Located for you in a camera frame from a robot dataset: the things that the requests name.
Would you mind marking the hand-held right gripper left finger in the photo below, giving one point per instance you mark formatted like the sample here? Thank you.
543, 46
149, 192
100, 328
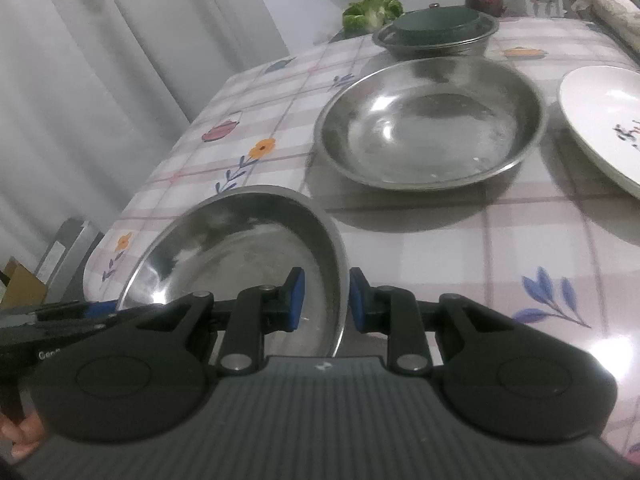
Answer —
295, 300

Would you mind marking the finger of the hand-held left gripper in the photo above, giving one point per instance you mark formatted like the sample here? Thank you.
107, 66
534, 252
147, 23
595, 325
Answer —
65, 317

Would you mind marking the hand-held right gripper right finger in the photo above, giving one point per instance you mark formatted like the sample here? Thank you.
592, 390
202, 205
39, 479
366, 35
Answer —
358, 302

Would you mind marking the large steel plate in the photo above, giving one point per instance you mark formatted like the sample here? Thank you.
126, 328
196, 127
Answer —
430, 125
240, 255

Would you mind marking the dark green bowl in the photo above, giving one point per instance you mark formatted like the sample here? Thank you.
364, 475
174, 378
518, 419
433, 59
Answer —
435, 22

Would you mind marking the white printed plate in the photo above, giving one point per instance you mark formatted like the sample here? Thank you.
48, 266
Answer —
600, 120

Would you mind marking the person's left hand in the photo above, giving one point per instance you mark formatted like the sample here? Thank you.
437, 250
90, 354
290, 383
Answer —
17, 432

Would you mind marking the cardboard box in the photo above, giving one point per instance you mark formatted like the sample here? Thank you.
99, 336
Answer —
20, 285

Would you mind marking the grey metal box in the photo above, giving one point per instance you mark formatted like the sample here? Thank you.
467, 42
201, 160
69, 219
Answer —
70, 255

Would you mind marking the checked floral tablecloth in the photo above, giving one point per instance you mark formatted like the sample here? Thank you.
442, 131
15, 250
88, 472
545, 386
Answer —
500, 240

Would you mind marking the white curtain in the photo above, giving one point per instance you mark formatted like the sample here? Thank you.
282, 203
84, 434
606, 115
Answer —
100, 60

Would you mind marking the green leafy cabbage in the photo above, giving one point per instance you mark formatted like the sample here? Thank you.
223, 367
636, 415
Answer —
370, 12

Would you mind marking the red onion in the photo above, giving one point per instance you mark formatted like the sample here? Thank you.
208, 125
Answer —
485, 0

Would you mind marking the white worn towel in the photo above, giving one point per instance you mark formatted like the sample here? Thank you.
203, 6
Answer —
600, 0

